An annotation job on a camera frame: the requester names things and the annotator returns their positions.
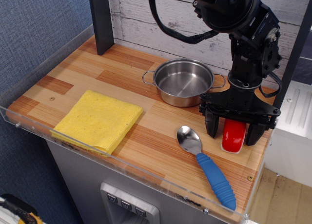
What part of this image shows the small steel pot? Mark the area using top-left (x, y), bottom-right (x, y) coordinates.
top-left (142, 58), bottom-right (216, 107)

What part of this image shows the dark left upright post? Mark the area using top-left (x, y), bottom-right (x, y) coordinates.
top-left (89, 0), bottom-right (115, 56)

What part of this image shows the dark upright post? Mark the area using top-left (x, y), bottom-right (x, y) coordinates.
top-left (89, 0), bottom-right (115, 56)
top-left (273, 0), bottom-right (312, 109)

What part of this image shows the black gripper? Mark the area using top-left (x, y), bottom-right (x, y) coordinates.
top-left (200, 86), bottom-right (280, 146)

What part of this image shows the red and white toy sushi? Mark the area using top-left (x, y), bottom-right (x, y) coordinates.
top-left (221, 119), bottom-right (247, 154)

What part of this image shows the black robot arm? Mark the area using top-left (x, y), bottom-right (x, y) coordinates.
top-left (194, 0), bottom-right (282, 146)

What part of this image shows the spoon with blue handle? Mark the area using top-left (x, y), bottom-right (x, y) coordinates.
top-left (177, 125), bottom-right (236, 211)

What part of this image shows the clear acrylic table guard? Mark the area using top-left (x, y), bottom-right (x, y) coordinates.
top-left (1, 28), bottom-right (271, 224)

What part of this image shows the dark right upright post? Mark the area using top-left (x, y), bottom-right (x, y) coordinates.
top-left (273, 0), bottom-right (312, 109)

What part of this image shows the white side unit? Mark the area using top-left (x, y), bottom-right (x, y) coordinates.
top-left (264, 81), bottom-right (312, 187)

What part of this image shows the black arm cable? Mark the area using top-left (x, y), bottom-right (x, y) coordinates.
top-left (148, 0), bottom-right (219, 44)

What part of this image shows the grey cabinet with dispenser panel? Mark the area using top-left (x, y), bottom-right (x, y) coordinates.
top-left (47, 141), bottom-right (223, 224)

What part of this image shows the yellow and black corner object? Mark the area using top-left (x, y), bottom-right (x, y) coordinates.
top-left (0, 194), bottom-right (44, 224)

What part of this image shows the yellow folded cloth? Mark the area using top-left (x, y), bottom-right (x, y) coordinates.
top-left (51, 90), bottom-right (143, 157)

